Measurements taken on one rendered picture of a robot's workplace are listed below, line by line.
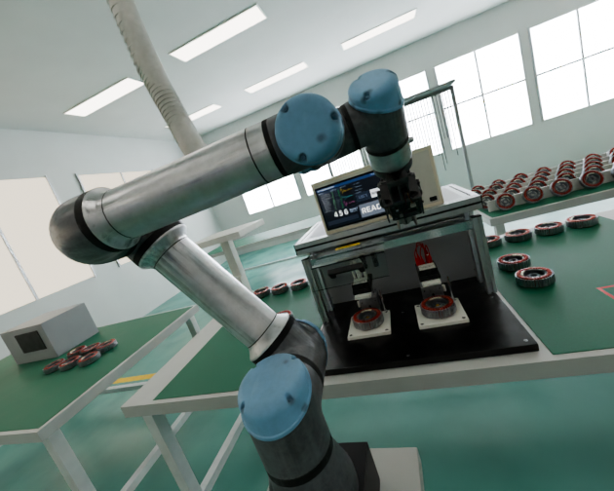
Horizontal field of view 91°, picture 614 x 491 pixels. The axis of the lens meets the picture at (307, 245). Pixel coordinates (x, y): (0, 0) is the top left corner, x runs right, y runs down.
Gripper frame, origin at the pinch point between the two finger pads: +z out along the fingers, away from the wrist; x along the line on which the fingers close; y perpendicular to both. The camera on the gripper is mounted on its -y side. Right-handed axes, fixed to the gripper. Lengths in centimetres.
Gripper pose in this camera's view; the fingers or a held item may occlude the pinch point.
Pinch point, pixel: (404, 217)
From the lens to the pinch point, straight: 74.8
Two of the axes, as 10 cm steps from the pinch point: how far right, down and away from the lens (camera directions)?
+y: 0.2, 8.1, -5.9
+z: 3.9, 5.4, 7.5
